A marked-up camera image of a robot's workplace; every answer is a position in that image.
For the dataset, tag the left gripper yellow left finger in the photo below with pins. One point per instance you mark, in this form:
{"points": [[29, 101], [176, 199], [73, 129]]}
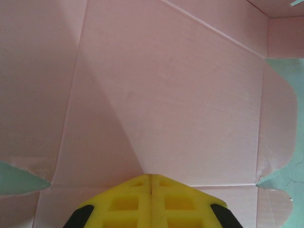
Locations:
{"points": [[142, 202]]}

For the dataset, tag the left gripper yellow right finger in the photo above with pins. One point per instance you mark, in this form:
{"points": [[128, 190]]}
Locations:
{"points": [[159, 202]]}

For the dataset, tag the pink paper box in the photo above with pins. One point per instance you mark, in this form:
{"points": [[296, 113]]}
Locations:
{"points": [[166, 95]]}

